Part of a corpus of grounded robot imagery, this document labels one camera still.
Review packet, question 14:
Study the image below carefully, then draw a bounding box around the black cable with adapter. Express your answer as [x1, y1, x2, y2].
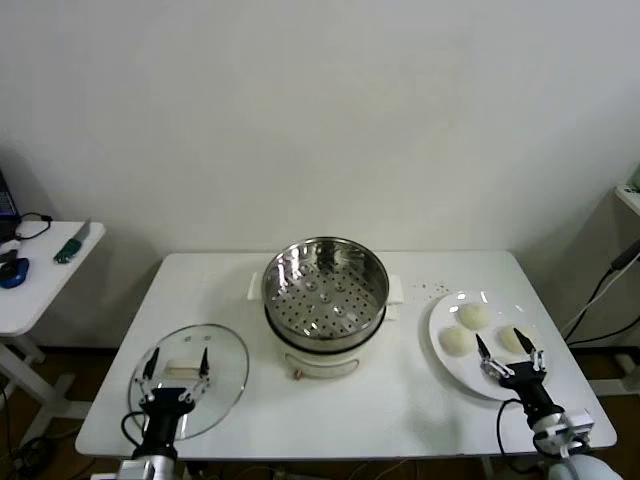
[559, 247, 640, 346]

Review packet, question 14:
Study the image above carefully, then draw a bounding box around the perforated steel steamer basket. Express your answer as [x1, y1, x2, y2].
[261, 236, 390, 349]

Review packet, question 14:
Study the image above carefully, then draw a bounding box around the laptop screen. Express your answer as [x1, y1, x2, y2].
[0, 167, 22, 241]

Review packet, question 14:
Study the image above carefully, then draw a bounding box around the white electric cooking pot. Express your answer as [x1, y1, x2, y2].
[248, 272, 405, 384]

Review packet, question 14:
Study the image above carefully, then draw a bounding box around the blue computer mouse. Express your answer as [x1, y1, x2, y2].
[0, 257, 30, 290]

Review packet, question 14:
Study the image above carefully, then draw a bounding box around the green handled tool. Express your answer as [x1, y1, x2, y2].
[53, 218, 92, 265]

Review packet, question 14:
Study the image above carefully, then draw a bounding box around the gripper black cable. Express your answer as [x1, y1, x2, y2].
[121, 409, 147, 451]
[496, 397, 526, 459]

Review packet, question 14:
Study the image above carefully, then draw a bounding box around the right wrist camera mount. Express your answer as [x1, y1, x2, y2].
[557, 409, 596, 457]

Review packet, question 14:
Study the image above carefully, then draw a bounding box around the thin black looped cable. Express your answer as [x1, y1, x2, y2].
[13, 212, 54, 241]

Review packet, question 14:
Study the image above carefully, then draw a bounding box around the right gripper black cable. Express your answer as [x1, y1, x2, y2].
[496, 397, 526, 459]

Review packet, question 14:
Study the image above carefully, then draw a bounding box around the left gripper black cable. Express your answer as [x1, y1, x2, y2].
[121, 409, 147, 451]

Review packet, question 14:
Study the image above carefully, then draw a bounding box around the white steamed baozi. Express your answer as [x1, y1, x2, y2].
[438, 327, 474, 359]
[497, 324, 531, 354]
[458, 302, 492, 332]

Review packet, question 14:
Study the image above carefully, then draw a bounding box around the white stand foot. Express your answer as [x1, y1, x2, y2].
[614, 352, 640, 381]

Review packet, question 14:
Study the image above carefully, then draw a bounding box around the glass pot lid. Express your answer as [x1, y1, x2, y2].
[127, 323, 250, 441]

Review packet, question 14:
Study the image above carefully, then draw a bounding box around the white round plate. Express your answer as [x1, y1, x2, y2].
[428, 290, 555, 403]

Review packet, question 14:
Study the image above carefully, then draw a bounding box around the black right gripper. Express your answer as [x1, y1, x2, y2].
[475, 327, 556, 421]

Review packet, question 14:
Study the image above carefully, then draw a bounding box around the white side table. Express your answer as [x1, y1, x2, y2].
[0, 219, 107, 454]

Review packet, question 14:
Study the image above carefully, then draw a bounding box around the white shelf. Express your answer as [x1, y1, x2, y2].
[614, 183, 640, 211]

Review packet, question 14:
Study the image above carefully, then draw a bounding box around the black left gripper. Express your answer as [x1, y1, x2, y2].
[133, 347, 211, 451]

